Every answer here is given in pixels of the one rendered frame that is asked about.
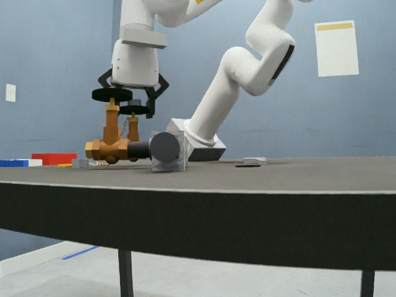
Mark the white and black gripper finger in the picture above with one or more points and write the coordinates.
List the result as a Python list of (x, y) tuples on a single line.
[(153, 95), (102, 80)]

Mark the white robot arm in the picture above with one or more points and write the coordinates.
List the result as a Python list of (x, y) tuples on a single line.
[(238, 69)]

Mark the grey hex nut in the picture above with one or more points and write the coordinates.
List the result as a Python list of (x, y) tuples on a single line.
[(79, 163)]

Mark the red flat block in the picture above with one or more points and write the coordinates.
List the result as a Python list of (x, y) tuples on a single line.
[(55, 158)]

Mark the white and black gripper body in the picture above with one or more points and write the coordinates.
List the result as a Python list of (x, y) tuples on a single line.
[(134, 67)]

